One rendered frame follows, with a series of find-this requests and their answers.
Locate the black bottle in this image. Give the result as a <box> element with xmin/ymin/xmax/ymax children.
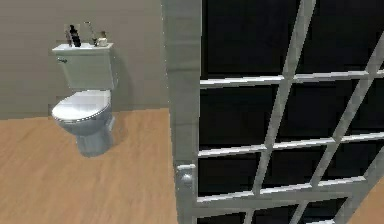
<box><xmin>68</xmin><ymin>24</ymin><xmax>82</xmax><ymax>48</ymax></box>

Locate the white toilet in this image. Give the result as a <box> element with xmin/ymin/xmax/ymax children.
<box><xmin>50</xmin><ymin>42</ymin><xmax>118</xmax><ymax>158</ymax></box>

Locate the small white jar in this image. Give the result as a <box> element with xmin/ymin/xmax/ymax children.
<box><xmin>97</xmin><ymin>30</ymin><xmax>109</xmax><ymax>47</ymax></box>

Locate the grey glazed room door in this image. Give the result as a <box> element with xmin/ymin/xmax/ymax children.
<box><xmin>162</xmin><ymin>0</ymin><xmax>384</xmax><ymax>224</ymax></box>

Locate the silver door handle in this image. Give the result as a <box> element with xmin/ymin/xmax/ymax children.
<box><xmin>176</xmin><ymin>163</ymin><xmax>197</xmax><ymax>188</ymax></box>

